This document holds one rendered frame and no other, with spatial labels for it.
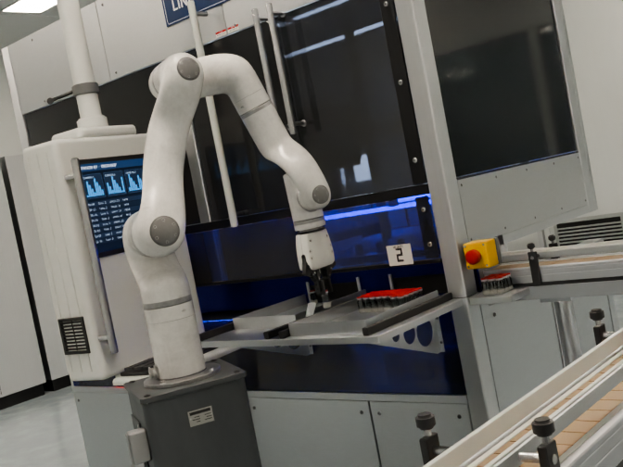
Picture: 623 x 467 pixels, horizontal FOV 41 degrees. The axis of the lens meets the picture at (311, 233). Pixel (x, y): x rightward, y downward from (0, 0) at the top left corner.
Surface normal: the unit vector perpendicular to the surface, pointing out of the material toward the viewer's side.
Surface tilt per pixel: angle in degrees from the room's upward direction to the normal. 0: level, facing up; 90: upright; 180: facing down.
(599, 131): 90
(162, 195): 61
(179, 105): 124
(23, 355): 90
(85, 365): 90
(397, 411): 90
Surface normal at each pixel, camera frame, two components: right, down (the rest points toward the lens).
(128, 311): 0.82, -0.13
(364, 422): -0.64, 0.16
